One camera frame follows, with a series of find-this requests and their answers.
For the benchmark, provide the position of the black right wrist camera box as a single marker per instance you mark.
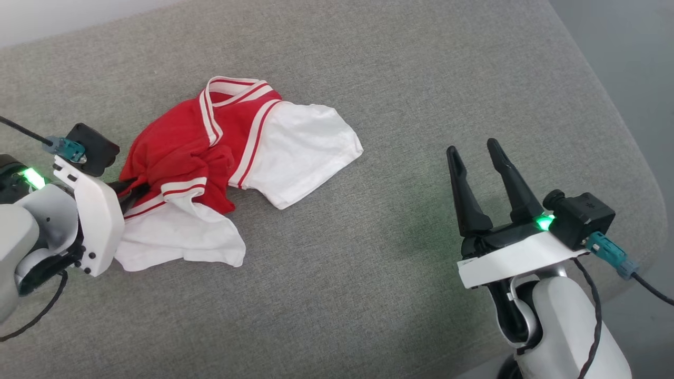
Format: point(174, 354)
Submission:
point(582, 218)

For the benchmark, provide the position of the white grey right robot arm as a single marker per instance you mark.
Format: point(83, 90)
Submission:
point(568, 326)

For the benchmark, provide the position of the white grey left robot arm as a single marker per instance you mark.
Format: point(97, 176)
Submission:
point(13, 237)

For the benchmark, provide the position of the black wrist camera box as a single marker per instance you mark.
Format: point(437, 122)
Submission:
point(582, 218)
point(95, 147)

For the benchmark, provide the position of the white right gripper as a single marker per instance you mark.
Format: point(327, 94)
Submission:
point(516, 258)

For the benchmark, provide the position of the teal left camera connector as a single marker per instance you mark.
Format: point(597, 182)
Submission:
point(68, 149)

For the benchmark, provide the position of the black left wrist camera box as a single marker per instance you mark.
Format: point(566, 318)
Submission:
point(95, 147)

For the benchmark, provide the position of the red and white jersey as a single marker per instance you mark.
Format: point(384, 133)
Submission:
point(179, 142)

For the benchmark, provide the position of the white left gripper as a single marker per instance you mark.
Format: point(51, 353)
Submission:
point(97, 221)

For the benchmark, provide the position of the teal right camera connector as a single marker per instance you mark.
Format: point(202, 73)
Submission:
point(613, 255)

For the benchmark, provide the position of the grey fabric sofa cushion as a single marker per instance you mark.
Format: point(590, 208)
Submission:
point(368, 295)

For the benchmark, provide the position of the teal camera connector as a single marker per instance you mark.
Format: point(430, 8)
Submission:
point(68, 149)
point(613, 255)

